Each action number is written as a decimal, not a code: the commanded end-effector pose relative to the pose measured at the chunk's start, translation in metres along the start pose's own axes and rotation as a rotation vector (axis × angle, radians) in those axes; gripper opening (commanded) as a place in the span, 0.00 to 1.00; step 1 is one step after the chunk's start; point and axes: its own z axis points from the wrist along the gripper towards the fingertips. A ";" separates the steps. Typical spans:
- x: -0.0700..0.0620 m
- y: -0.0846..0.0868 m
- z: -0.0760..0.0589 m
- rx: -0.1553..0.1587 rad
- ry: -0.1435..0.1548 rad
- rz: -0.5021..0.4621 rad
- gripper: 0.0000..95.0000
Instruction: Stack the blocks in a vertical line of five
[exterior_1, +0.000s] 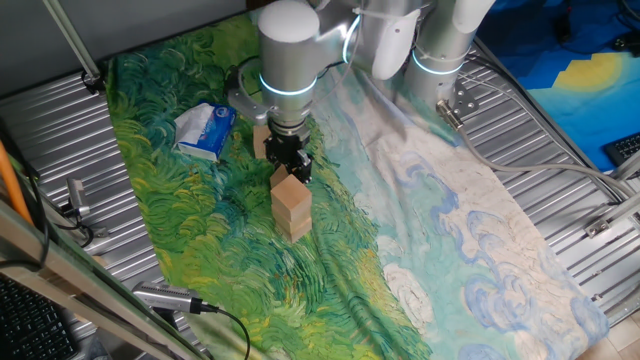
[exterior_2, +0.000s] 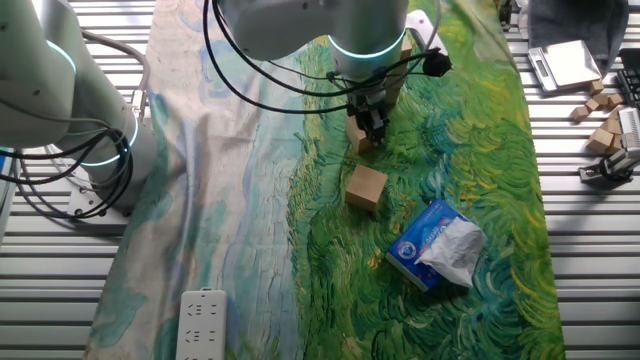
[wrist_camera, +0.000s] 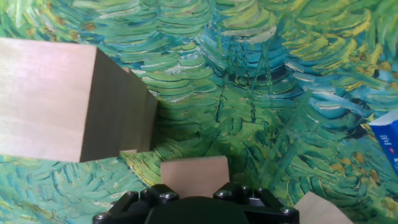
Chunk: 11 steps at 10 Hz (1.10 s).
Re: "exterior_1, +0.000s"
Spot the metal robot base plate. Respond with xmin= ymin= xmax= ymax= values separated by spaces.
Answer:
xmin=451 ymin=79 xmax=480 ymax=120

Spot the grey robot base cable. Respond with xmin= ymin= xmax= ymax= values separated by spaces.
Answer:
xmin=435 ymin=98 xmax=640 ymax=201

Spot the black keyboard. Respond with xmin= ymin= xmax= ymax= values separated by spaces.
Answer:
xmin=0 ymin=276 xmax=80 ymax=360
xmin=602 ymin=131 xmax=640 ymax=169

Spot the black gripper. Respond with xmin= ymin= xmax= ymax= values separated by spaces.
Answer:
xmin=263 ymin=130 xmax=314 ymax=184

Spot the metal frame beam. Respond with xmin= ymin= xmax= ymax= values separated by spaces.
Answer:
xmin=0 ymin=199 xmax=204 ymax=360

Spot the grey green pole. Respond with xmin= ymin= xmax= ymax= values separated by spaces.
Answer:
xmin=42 ymin=0 xmax=104 ymax=84

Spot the black camera cable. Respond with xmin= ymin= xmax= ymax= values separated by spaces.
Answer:
xmin=188 ymin=298 xmax=252 ymax=360

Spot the aluminium bar with bracket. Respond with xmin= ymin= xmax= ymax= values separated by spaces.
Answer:
xmin=583 ymin=192 xmax=640 ymax=239

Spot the blue and yellow mat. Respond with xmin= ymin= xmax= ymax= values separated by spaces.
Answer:
xmin=474 ymin=0 xmax=640 ymax=174

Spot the black pole clamp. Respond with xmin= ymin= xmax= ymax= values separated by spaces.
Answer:
xmin=79 ymin=69 xmax=107 ymax=96

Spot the small silver camera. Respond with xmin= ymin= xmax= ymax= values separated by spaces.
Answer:
xmin=66 ymin=177 xmax=92 ymax=218

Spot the painted landscape cloth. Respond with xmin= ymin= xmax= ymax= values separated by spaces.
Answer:
xmin=104 ymin=0 xmax=611 ymax=360

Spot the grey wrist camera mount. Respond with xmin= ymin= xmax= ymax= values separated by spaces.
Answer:
xmin=227 ymin=88 xmax=275 ymax=126

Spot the blue tissue pack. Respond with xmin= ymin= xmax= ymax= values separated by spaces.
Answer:
xmin=173 ymin=101 xmax=237 ymax=163

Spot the orange hose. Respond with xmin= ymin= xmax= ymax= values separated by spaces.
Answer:
xmin=0 ymin=139 xmax=34 ymax=226

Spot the silver bar camera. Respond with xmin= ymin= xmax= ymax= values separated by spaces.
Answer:
xmin=131 ymin=280 xmax=202 ymax=315

